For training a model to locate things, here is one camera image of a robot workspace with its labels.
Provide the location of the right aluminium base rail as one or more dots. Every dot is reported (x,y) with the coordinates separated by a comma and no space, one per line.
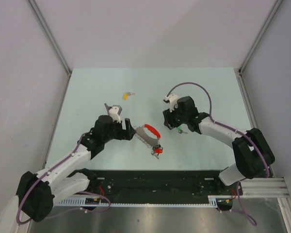
(265,188)

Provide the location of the key with red tag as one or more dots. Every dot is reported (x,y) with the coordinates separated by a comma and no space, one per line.
(157,150)

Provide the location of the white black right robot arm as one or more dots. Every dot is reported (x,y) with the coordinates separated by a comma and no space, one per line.
(252,154)

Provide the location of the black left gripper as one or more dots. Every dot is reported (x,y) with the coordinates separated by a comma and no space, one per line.
(126,134)

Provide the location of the aluminium frame post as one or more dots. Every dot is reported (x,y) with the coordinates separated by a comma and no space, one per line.
(258,39)
(49,35)

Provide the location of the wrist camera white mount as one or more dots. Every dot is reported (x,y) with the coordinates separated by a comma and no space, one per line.
(114,112)
(172,100)

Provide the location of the right aluminium frame post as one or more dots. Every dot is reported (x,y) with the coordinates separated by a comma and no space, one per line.
(258,39)

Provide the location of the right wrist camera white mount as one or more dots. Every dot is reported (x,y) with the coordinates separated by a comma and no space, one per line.
(172,100)

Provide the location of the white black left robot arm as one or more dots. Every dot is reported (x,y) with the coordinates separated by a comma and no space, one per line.
(39,192)

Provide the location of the grey slotted cable duct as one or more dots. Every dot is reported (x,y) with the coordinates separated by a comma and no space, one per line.
(190,201)

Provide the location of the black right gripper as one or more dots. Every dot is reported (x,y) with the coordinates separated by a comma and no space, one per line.
(169,121)

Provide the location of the key with green tag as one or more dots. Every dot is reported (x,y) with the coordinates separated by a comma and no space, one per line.
(181,131)

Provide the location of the key with yellow tag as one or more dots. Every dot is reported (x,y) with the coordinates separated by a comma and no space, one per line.
(127,94)

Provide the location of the left aluminium frame post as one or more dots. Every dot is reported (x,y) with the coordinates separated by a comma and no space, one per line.
(49,35)

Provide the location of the red handled metal key holder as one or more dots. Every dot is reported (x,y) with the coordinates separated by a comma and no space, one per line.
(149,135)

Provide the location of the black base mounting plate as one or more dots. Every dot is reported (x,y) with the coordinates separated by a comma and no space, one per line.
(201,182)

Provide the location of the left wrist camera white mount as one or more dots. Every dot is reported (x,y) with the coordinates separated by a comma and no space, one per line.
(114,112)

